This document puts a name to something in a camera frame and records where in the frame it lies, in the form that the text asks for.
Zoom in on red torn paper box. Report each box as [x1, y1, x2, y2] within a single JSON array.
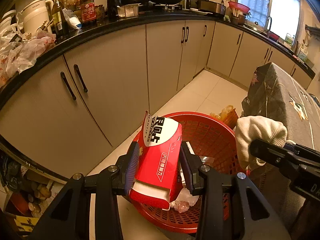
[[129, 113, 182, 210]]

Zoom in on long white barcode box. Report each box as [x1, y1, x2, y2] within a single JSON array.
[[185, 141, 195, 155]]

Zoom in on white printed plastic bag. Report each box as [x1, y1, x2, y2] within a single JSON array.
[[170, 187, 199, 213]]

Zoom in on red mesh trash basket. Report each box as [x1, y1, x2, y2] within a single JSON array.
[[130, 111, 251, 234]]

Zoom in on lower kitchen cabinets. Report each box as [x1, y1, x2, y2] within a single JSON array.
[[0, 19, 316, 178]]

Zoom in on grey patterned tablecloth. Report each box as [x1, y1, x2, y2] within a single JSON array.
[[236, 63, 319, 231]]

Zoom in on sink faucet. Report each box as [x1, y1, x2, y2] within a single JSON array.
[[265, 15, 272, 34]]

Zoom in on red colander bowl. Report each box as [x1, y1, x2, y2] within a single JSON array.
[[228, 1, 250, 14]]

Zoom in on crumpled plastic bags on counter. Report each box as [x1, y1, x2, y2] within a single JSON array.
[[1, 24, 56, 87]]

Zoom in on red label sauce bottle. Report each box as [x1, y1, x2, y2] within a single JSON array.
[[80, 0, 96, 23]]

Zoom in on white electric kettle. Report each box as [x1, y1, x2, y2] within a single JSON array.
[[21, 0, 54, 34]]

